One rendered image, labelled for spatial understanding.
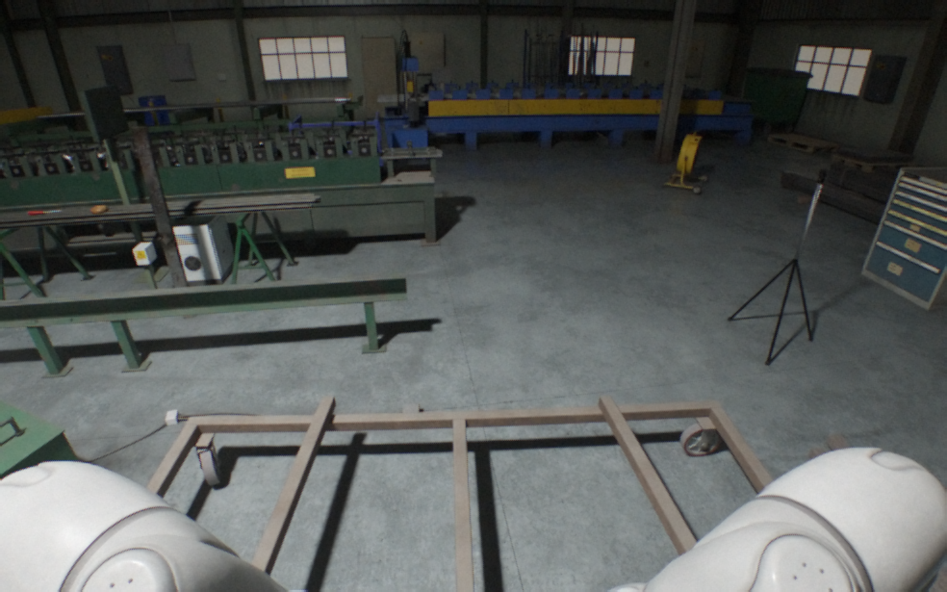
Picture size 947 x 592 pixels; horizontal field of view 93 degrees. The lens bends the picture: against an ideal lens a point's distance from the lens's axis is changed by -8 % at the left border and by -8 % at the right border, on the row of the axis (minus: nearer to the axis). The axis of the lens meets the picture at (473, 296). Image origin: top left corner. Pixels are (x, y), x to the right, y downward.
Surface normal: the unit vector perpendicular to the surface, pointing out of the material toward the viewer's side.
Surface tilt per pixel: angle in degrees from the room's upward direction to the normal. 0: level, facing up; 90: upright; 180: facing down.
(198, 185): 90
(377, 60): 90
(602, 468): 0
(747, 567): 55
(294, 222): 90
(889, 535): 31
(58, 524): 9
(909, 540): 40
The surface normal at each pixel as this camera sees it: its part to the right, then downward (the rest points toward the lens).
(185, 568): 0.71, -0.70
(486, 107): 0.15, 0.47
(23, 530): -0.19, -0.62
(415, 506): 0.00, -0.88
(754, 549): -0.66, -0.75
